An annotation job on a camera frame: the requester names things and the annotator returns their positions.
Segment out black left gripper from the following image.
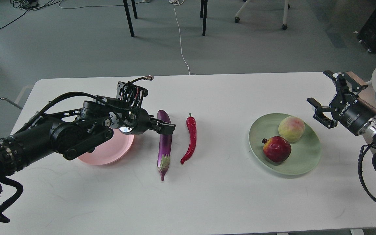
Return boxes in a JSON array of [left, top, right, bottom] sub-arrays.
[[119, 108, 176, 135]]

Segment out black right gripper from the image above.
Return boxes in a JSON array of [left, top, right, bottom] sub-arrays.
[[307, 70, 376, 136]]

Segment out purple eggplant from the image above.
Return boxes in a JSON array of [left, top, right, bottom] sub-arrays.
[[157, 110, 173, 182]]

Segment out red chili pepper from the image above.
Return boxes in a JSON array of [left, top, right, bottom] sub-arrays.
[[180, 113, 197, 164]]

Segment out yellow pink peach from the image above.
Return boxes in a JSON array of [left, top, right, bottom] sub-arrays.
[[278, 116, 306, 143]]

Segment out red pomegranate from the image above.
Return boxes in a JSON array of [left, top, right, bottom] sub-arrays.
[[261, 136, 291, 163]]

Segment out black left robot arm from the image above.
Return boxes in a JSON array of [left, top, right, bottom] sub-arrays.
[[0, 75, 176, 223]]

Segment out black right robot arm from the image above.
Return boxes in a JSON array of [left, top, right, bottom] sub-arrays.
[[307, 70, 376, 203]]

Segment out pink plate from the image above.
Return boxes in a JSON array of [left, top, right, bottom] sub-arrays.
[[78, 129, 135, 165]]

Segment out green plate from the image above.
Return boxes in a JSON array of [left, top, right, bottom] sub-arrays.
[[249, 113, 321, 176]]

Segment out white rolling chair base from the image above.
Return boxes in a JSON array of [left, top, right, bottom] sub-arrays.
[[234, 0, 291, 31]]

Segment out black table legs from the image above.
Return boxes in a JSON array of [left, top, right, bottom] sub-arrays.
[[123, 0, 208, 37]]

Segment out white floor cable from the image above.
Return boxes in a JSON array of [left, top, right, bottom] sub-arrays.
[[169, 0, 196, 76]]

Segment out black floor cables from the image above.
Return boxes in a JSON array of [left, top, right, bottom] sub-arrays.
[[0, 0, 150, 40]]

